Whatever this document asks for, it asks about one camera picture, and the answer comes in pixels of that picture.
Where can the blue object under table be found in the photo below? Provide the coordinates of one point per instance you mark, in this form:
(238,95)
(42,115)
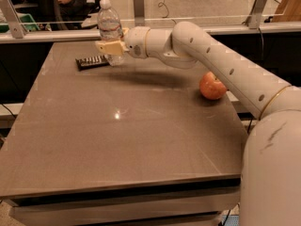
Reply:
(231,220)

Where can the glass barrier panel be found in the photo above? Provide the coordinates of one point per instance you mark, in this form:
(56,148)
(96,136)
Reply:
(210,14)

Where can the black rxbar chocolate bar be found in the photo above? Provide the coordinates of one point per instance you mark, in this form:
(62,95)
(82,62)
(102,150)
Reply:
(91,62)

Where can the red apple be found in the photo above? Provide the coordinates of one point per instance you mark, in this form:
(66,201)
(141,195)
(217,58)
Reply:
(211,87)

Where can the green bin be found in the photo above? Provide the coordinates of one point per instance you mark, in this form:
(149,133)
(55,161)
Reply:
(26,19)

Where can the clear plastic water bottle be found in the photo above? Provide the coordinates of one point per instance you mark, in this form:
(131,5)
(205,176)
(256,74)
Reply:
(108,22)

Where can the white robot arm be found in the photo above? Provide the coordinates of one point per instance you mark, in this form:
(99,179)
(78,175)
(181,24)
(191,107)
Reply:
(270,192)

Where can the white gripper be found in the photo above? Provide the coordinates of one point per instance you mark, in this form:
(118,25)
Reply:
(135,41)

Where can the left metal glass bracket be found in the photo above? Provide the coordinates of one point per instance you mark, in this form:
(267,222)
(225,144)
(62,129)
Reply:
(16,28)

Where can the middle metal glass bracket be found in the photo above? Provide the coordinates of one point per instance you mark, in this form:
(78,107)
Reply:
(139,12)

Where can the right metal glass bracket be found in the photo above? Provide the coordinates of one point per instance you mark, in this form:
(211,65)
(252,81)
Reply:
(253,20)

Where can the seated person in background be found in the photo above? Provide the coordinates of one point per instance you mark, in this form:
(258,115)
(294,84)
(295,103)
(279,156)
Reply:
(66,14)

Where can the wooden furniture piece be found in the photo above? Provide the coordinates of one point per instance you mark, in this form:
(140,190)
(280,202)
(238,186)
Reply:
(288,11)

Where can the metal glass bracket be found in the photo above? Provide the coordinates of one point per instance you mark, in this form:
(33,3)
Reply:
(253,20)
(139,12)
(16,28)

